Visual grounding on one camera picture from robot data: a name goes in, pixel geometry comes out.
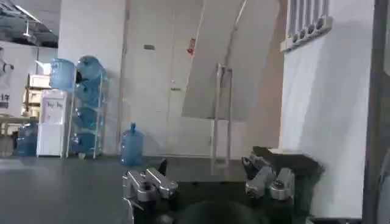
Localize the white water dispenser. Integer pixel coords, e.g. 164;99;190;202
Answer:
36;89;68;158

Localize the white printed poster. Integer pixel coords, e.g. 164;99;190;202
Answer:
0;40;38;118

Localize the dark vertical post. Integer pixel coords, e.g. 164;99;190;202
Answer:
361;0;390;224

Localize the pale table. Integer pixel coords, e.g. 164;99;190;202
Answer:
0;114;31;136

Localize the metal rack with water bottles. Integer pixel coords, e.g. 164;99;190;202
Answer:
65;55;108;160

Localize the white double door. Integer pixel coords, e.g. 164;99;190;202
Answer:
120;0;214;156

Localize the silver metal hand trolley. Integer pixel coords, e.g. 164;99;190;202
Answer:
210;63;233;175

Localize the large white leaning board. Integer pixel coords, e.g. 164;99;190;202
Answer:
181;0;282;123

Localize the shelf with cardboard boxes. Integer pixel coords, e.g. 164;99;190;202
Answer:
21;73;51;118

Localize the dark box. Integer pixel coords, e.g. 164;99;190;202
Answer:
252;145;325;184

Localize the blue water bottle on dispenser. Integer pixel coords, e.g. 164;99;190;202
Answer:
49;58;76;93

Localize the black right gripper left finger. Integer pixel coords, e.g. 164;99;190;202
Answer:
122;158;179;220

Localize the red door sign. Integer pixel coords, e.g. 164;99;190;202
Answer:
186;37;197;57

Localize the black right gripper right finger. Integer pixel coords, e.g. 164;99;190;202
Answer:
241;153;296;202

